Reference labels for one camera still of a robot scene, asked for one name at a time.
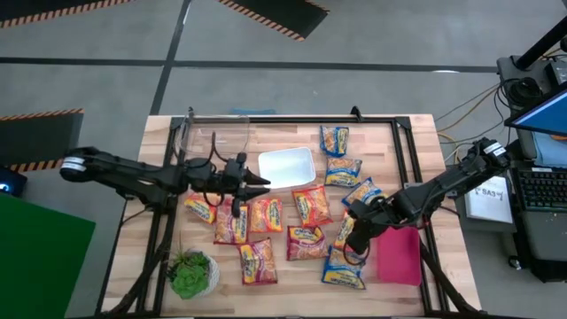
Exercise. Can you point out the blue Maruchan ramen pack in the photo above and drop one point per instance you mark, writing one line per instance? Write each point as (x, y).
(343, 172)
(334, 142)
(361, 191)
(341, 274)

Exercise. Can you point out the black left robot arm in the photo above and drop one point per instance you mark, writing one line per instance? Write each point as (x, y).
(133, 175)

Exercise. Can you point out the blue tape strip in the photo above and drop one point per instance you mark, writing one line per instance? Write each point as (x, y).
(252, 111)

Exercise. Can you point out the clear plastic bin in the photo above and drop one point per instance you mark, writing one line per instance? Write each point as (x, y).
(199, 133)

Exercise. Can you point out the green succulent in white pot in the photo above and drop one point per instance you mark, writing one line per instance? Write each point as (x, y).
(190, 274)

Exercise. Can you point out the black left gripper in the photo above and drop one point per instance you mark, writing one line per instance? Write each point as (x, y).
(235, 181)

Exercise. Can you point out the black hazard-striped floor mat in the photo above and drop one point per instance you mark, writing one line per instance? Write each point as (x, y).
(283, 15)
(44, 9)
(40, 139)

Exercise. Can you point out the black frame bracket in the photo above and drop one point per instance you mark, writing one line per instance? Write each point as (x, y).
(190, 111)
(355, 113)

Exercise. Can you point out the black keyboard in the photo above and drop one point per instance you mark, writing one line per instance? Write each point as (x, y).
(542, 188)

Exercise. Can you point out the computer monitor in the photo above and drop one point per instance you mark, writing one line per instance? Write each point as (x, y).
(538, 115)

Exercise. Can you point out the black stand pole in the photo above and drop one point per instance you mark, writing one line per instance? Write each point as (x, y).
(542, 44)

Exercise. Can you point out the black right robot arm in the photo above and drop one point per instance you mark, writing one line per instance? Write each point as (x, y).
(425, 195)

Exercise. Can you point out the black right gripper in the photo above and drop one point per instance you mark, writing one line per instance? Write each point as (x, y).
(363, 221)

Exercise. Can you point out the black workstation desk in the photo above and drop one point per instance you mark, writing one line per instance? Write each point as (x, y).
(545, 248)

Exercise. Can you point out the red Maruchan ramen pack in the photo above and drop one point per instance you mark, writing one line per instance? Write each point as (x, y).
(306, 243)
(258, 262)
(230, 228)

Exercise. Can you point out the white plastic bin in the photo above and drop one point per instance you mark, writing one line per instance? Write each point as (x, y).
(287, 167)

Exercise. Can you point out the red plastic bin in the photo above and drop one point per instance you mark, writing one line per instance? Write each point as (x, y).
(398, 257)

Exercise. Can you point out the orange Maruchan ramen pack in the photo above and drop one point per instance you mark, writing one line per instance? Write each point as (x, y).
(312, 206)
(199, 209)
(343, 230)
(266, 215)

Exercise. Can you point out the green floor mat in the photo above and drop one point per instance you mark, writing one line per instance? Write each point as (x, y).
(40, 261)

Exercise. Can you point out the white paper sign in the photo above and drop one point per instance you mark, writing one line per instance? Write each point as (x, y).
(489, 199)

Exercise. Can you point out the black device with blue light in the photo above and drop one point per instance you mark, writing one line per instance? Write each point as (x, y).
(9, 182)

